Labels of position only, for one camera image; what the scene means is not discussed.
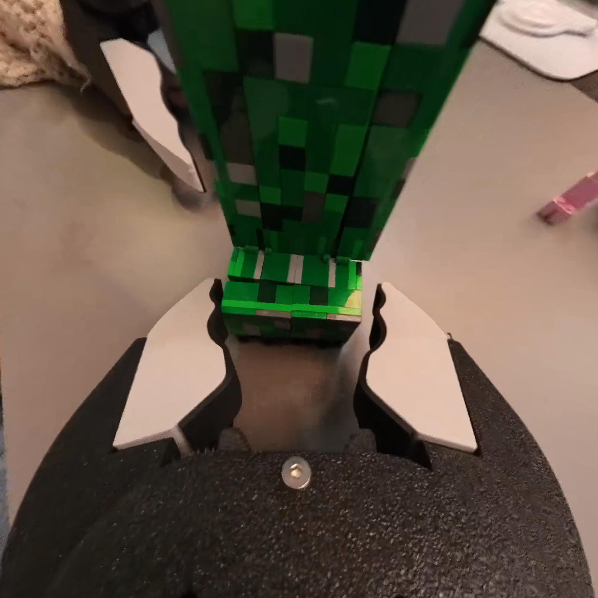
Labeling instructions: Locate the person's left forearm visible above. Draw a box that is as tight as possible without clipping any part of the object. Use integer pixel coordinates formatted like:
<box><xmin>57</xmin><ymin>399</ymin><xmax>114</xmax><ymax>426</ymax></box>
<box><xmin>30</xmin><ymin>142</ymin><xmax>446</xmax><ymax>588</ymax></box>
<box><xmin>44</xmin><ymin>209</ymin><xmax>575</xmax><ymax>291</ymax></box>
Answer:
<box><xmin>0</xmin><ymin>0</ymin><xmax>92</xmax><ymax>89</ymax></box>

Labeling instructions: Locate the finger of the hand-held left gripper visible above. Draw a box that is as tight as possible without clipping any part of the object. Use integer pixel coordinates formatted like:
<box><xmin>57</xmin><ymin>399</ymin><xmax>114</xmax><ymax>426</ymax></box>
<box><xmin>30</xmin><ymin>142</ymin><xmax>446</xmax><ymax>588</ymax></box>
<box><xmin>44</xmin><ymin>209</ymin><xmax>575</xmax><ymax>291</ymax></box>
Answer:
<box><xmin>100</xmin><ymin>38</ymin><xmax>208</xmax><ymax>193</ymax></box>

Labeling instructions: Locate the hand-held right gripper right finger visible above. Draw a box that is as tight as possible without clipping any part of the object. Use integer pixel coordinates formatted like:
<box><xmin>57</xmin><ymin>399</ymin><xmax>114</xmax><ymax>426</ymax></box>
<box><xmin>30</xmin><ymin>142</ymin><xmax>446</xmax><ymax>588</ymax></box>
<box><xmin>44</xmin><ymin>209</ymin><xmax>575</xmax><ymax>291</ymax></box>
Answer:
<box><xmin>354</xmin><ymin>282</ymin><xmax>479</xmax><ymax>455</ymax></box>

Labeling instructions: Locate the pink lego pig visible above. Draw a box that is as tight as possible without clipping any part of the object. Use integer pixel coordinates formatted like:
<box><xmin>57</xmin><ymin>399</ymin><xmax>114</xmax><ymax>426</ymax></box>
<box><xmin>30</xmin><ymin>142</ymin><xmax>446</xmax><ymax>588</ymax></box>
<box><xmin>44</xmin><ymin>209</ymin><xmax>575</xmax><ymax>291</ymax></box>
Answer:
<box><xmin>537</xmin><ymin>172</ymin><xmax>598</xmax><ymax>224</ymax></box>

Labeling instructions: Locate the green lego creeper figure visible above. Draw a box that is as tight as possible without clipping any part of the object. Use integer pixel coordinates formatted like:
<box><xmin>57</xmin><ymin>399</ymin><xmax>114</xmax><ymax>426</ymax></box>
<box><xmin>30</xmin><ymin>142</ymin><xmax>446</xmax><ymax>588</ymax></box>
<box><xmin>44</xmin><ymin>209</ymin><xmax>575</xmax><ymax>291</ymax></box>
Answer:
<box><xmin>161</xmin><ymin>0</ymin><xmax>498</xmax><ymax>349</ymax></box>

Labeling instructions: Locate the white book stand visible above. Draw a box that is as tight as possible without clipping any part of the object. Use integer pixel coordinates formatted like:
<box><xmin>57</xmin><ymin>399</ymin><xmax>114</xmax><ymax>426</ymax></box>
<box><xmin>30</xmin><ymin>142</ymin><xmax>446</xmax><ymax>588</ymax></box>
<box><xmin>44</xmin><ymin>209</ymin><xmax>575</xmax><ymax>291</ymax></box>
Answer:
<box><xmin>479</xmin><ymin>0</ymin><xmax>598</xmax><ymax>81</ymax></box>

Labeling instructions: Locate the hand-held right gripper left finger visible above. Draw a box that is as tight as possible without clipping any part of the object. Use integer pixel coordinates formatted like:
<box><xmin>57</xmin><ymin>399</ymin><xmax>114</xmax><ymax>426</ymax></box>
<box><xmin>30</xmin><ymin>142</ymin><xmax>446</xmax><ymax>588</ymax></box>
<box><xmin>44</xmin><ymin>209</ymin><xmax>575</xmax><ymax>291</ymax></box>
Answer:
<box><xmin>113</xmin><ymin>279</ymin><xmax>243</xmax><ymax>458</ymax></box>

